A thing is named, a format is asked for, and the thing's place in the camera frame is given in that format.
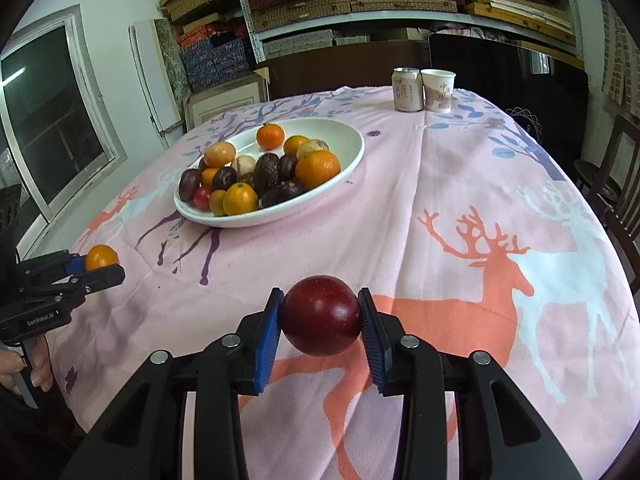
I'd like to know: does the stack of blue floral boxes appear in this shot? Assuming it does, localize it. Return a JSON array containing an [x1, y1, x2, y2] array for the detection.
[[181, 37, 256, 92]]

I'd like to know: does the stack of yellow wooden frames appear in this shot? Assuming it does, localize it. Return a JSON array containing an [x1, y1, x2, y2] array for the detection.
[[462, 0, 573, 36]]

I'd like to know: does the grey woven flat box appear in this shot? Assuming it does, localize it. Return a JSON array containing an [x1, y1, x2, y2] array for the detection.
[[262, 29, 372, 60]]

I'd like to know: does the person's left hand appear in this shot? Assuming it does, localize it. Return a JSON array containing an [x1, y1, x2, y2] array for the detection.
[[0, 337, 54, 393]]

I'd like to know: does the flat cardboard picture box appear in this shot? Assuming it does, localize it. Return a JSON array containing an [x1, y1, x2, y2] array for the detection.
[[184, 67, 271, 131]]

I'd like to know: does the sliding glass window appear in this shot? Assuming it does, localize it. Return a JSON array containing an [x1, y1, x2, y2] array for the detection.
[[0, 4, 128, 261]]

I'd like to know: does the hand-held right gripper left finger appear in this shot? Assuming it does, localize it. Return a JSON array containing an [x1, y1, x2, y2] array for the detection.
[[60, 287, 285, 480]]

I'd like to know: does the pink deer print tablecloth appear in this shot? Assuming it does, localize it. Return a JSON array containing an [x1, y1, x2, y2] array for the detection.
[[47, 85, 628, 480]]

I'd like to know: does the white ceramic plate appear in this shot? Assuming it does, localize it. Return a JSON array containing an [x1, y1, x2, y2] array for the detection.
[[173, 117, 366, 230]]

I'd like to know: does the stack of orange patterned boxes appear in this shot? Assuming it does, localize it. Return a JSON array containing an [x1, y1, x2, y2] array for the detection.
[[176, 25, 251, 50]]

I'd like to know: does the dark wooden chair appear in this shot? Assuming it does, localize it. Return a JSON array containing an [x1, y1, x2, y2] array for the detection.
[[602, 195, 640, 281], [572, 112, 640, 201]]

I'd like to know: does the pink bundled cloth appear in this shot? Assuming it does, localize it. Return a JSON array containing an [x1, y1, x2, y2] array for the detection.
[[432, 22, 501, 41]]

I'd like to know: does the white metal shelf rack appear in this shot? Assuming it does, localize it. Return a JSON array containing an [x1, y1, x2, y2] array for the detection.
[[230, 0, 586, 68]]

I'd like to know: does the person's dark clothing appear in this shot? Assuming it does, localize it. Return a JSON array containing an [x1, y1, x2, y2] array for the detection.
[[0, 390, 86, 480]]

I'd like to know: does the marbled leaning panel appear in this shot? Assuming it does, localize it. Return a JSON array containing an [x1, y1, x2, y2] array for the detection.
[[152, 19, 193, 96]]

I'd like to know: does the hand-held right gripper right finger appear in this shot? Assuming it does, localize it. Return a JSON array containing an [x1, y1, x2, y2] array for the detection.
[[357, 287, 583, 480]]

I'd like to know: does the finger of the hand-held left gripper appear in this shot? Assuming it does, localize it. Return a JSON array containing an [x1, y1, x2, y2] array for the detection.
[[20, 265, 127, 306], [17, 250, 90, 286]]

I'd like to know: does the white paper cup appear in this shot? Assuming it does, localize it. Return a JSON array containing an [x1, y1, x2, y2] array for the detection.
[[420, 69, 457, 113]]

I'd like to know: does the pink white drink can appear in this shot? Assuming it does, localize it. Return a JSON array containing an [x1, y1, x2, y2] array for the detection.
[[391, 67, 423, 113]]

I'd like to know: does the white leaning board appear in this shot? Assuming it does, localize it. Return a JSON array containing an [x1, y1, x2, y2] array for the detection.
[[129, 19, 183, 136]]

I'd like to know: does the brown wooden board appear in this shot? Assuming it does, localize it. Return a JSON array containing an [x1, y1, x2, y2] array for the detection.
[[257, 40, 426, 101]]

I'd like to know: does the brick pattern curtain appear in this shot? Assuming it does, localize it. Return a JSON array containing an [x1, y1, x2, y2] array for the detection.
[[597, 0, 640, 106]]

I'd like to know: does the black glossy panel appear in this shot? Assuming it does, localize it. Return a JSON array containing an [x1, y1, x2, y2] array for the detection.
[[427, 34, 590, 161]]

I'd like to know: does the large orange tangerine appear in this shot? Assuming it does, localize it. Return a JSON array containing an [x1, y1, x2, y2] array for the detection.
[[294, 150, 342, 191]]

